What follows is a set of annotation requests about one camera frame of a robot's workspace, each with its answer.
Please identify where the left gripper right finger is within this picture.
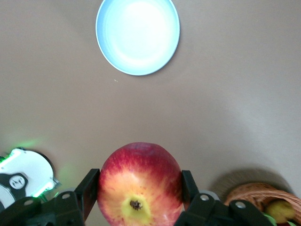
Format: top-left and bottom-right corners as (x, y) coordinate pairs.
(175, 169), (275, 226)

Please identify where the light blue round plate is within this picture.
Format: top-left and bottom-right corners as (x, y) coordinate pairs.
(95, 0), (181, 76)

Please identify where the red yellow apple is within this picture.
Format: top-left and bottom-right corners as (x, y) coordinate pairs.
(97, 142), (184, 226)

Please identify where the brown table cloth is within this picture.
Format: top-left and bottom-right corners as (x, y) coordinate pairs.
(0, 0), (301, 226)

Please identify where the yellow banana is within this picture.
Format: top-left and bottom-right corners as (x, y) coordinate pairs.
(265, 200), (296, 223)

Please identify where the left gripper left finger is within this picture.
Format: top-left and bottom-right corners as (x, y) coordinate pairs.
(0, 168), (101, 226)

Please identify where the brown wicker basket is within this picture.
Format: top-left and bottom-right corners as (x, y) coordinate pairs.
(223, 183), (301, 226)

